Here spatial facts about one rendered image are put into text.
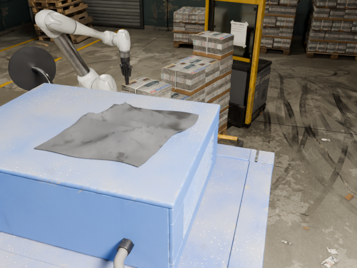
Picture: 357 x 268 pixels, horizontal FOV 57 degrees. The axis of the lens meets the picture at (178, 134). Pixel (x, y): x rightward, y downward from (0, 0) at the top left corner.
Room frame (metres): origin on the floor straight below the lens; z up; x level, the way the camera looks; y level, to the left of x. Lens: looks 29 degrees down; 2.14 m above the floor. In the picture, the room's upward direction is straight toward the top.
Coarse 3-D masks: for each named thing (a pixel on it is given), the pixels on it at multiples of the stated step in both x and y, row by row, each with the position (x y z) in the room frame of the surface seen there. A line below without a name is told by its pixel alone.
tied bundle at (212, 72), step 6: (180, 60) 3.59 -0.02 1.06; (186, 60) 3.58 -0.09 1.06; (192, 60) 3.59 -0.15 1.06; (198, 60) 3.59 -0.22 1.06; (204, 60) 3.59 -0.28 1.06; (210, 60) 3.59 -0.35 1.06; (216, 60) 3.59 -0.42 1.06; (210, 66) 3.40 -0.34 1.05; (216, 66) 3.51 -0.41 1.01; (210, 72) 3.42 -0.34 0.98; (216, 72) 3.51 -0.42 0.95; (210, 78) 3.41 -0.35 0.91
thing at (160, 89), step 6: (156, 84) 2.84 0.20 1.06; (162, 84) 2.84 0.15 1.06; (168, 84) 2.85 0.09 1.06; (144, 90) 2.68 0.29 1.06; (150, 90) 2.68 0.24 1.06; (156, 90) 2.68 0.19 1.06; (162, 90) 2.72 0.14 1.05; (168, 90) 2.80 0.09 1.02; (156, 96) 2.66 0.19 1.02; (162, 96) 2.73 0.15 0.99; (168, 96) 2.81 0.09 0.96
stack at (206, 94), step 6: (216, 84) 3.53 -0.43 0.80; (204, 90) 3.33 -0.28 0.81; (210, 90) 3.43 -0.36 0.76; (216, 90) 3.54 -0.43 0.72; (174, 96) 3.11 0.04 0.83; (180, 96) 3.10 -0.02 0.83; (186, 96) 3.11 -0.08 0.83; (192, 96) 3.14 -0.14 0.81; (198, 96) 3.23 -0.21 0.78; (204, 96) 3.34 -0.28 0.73; (210, 96) 3.44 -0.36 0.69; (204, 102) 3.33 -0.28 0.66; (216, 102) 3.55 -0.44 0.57
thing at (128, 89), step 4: (132, 80) 2.93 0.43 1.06; (136, 80) 2.93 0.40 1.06; (140, 80) 2.94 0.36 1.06; (144, 80) 2.94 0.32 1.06; (148, 80) 2.94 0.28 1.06; (124, 84) 2.84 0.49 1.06; (132, 84) 2.84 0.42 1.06; (136, 84) 2.84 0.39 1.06; (140, 84) 2.84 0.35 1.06; (124, 88) 2.81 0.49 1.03; (128, 88) 2.78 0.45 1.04; (132, 88) 2.75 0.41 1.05; (124, 92) 2.81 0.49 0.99; (128, 92) 2.78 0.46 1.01; (132, 92) 2.75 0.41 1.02
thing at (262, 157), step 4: (252, 152) 0.93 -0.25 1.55; (256, 152) 0.93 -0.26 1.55; (260, 152) 0.93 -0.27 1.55; (264, 152) 0.93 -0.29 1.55; (268, 152) 0.93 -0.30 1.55; (252, 156) 0.91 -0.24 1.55; (256, 156) 0.91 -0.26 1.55; (260, 156) 0.91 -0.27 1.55; (264, 156) 0.91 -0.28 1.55; (268, 156) 0.91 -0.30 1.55; (272, 156) 0.91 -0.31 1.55; (252, 160) 0.88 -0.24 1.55; (256, 160) 0.89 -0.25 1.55; (260, 160) 0.88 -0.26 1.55; (264, 160) 0.88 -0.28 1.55; (268, 160) 0.88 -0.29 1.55; (272, 160) 0.88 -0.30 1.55; (272, 164) 0.86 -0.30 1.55; (272, 168) 0.86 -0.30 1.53
